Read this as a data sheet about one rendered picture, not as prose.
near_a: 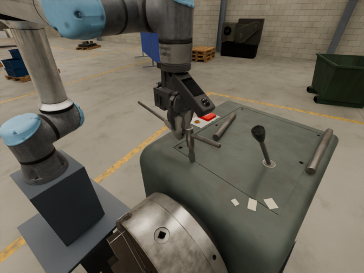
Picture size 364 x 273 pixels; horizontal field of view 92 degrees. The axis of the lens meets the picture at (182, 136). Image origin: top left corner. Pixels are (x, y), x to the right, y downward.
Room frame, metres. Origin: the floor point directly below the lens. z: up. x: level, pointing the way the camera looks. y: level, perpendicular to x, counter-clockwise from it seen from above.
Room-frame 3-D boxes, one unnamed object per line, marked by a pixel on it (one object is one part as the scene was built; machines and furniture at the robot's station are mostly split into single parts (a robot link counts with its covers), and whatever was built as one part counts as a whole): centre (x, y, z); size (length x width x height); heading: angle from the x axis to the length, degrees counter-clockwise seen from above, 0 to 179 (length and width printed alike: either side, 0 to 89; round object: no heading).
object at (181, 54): (0.44, 0.02, 1.55); 0.08 x 0.08 x 0.05
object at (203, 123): (0.66, -0.09, 1.23); 0.13 x 0.08 x 0.06; 135
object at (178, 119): (0.43, 0.03, 1.36); 0.06 x 0.03 x 0.09; 45
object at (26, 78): (5.80, 4.76, 0.39); 1.20 x 0.80 x 0.79; 157
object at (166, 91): (0.44, 0.02, 1.47); 0.09 x 0.08 x 0.12; 45
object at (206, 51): (8.43, -0.88, 0.22); 1.25 x 0.86 x 0.44; 152
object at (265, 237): (0.50, -0.22, 1.06); 0.59 x 0.48 x 0.39; 135
